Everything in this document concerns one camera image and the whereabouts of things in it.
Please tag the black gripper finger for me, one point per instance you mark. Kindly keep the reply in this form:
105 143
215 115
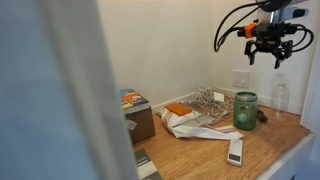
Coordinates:
251 53
280 55

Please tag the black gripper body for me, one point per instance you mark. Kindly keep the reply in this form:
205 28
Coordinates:
269 41

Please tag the clear plastic bottle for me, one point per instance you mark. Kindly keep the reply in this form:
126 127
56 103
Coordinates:
279 100

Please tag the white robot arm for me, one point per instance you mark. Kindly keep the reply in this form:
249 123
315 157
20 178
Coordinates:
281 13

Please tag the white power adapter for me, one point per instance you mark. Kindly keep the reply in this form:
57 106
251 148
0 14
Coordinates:
218 96

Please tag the green glass jar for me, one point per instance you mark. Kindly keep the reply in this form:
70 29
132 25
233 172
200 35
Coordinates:
245 115

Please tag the small black object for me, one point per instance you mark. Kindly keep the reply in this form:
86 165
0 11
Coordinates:
261 115

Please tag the white baseboard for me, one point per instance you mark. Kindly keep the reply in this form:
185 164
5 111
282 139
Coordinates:
173 101

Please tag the orange flat box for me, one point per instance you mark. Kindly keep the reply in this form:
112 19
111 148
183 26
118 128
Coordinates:
178 109

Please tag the white red striped plastic bag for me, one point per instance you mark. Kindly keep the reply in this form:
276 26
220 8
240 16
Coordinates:
196 131

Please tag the white remote control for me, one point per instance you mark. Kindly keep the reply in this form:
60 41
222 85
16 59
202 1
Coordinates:
235 151

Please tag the white table edge trim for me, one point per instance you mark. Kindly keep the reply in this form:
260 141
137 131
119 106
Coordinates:
290 158

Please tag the colourful book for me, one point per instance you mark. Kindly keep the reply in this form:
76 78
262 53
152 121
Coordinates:
131 98

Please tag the brown cardboard box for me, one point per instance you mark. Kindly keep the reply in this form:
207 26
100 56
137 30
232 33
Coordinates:
143 125

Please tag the white paper tag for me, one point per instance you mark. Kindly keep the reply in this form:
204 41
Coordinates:
131 124

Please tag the grey booklet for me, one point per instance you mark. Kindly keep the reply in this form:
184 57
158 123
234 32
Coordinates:
145 165

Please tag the white blurry foreground panel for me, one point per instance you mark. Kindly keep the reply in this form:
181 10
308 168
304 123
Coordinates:
50 90

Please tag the black wrist camera orange mount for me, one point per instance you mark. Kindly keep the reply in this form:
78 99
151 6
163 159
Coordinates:
263 29

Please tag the white wall outlet plate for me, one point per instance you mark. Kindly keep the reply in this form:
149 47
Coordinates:
240 78

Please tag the white door frame moulding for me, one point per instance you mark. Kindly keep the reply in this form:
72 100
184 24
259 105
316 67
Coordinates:
311 100

